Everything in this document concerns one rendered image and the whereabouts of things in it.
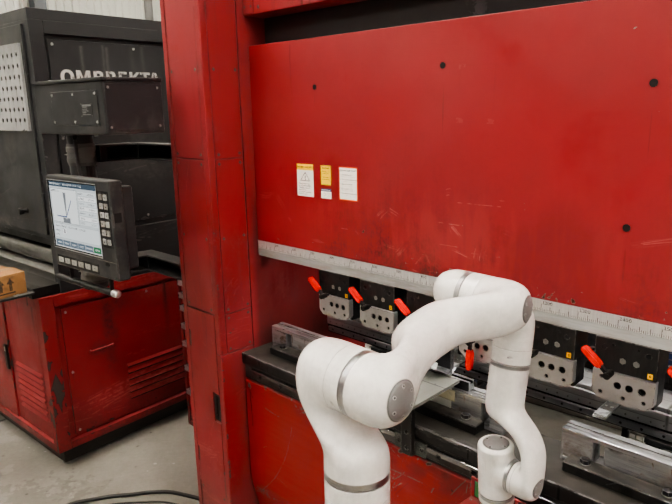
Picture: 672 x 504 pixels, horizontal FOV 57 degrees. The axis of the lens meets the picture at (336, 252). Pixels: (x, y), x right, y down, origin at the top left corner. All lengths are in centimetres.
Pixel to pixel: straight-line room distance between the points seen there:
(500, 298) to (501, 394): 31
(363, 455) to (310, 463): 133
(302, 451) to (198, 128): 126
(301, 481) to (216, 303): 76
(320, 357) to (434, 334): 22
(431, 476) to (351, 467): 93
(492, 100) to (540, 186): 26
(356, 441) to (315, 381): 13
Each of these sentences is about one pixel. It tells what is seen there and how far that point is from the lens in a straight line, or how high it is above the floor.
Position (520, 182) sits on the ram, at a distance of 171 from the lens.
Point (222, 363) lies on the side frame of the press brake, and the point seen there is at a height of 86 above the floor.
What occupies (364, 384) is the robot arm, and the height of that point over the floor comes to 140.
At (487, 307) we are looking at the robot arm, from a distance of 124.
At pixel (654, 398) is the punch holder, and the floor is 113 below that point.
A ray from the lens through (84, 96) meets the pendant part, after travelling 237.
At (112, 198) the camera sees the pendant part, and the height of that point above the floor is 154.
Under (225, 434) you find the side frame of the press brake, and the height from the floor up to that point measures 55.
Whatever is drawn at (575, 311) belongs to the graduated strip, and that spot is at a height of 131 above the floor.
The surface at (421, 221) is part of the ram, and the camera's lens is 189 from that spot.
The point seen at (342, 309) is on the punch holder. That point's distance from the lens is 219.
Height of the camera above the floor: 183
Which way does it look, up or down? 13 degrees down
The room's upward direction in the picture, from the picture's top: 1 degrees counter-clockwise
